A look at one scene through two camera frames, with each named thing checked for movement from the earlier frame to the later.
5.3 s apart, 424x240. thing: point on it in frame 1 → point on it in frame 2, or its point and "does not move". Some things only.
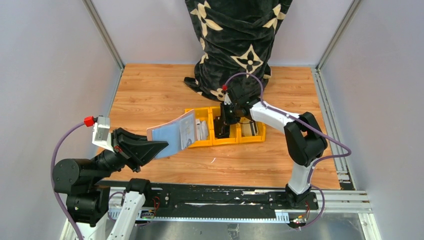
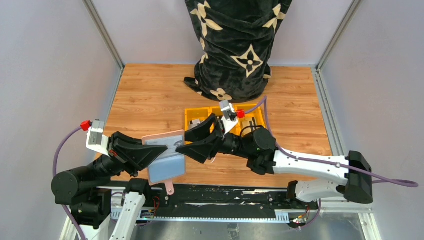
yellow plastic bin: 204,114 does not move
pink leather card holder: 179,133 → 170,167
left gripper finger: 142,152 does not move
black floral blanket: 236,39 does not move
